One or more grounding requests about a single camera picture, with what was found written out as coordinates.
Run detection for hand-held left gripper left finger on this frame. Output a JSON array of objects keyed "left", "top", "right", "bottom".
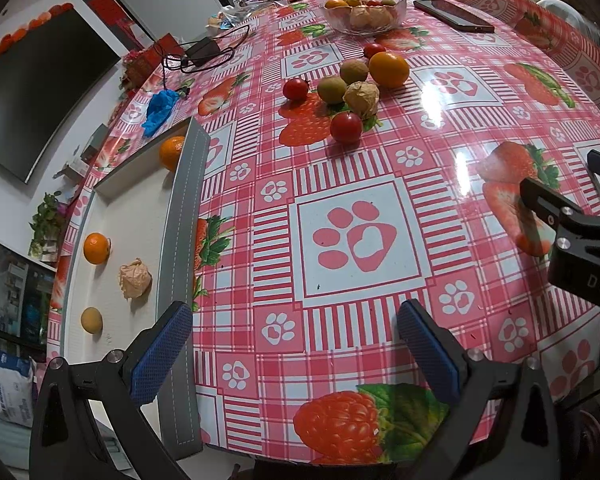
[{"left": 28, "top": 301, "right": 195, "bottom": 480}]

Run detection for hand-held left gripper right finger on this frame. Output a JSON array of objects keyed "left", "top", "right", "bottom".
[{"left": 396, "top": 300, "right": 563, "bottom": 480}]

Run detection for yellow-brown kiwi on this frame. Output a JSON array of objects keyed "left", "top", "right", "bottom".
[{"left": 80, "top": 307, "right": 104, "bottom": 334}]

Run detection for tan husked physalis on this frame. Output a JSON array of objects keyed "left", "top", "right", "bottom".
[
  {"left": 118, "top": 258, "right": 153, "bottom": 302},
  {"left": 349, "top": 6, "right": 398, "bottom": 32},
  {"left": 342, "top": 81, "right": 381, "bottom": 120}
]

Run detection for white rectangular tray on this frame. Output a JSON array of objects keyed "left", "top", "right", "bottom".
[{"left": 50, "top": 117, "right": 212, "bottom": 461}]

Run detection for white printed bag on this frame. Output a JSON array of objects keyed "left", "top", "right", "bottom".
[{"left": 0, "top": 344, "right": 38, "bottom": 428}]

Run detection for green potted plant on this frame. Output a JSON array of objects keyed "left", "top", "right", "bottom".
[{"left": 27, "top": 192, "right": 73, "bottom": 261}]

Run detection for black smartphone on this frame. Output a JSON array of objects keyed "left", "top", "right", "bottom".
[{"left": 413, "top": 0, "right": 496, "bottom": 34}]

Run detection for clear glass bowl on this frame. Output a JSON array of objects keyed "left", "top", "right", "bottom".
[{"left": 321, "top": 0, "right": 407, "bottom": 37}]

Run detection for blue glove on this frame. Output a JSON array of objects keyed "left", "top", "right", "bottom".
[{"left": 141, "top": 89, "right": 181, "bottom": 138}]

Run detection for red gift boxes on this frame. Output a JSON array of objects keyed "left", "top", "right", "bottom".
[{"left": 122, "top": 32, "right": 181, "bottom": 86}]

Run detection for black television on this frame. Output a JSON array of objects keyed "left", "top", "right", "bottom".
[{"left": 0, "top": 7, "right": 123, "bottom": 186}]

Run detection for black power adapter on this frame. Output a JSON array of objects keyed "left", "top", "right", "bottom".
[{"left": 185, "top": 36, "right": 222, "bottom": 67}]

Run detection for black charger with cable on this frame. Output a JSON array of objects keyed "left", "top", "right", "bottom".
[{"left": 161, "top": 24, "right": 253, "bottom": 75}]

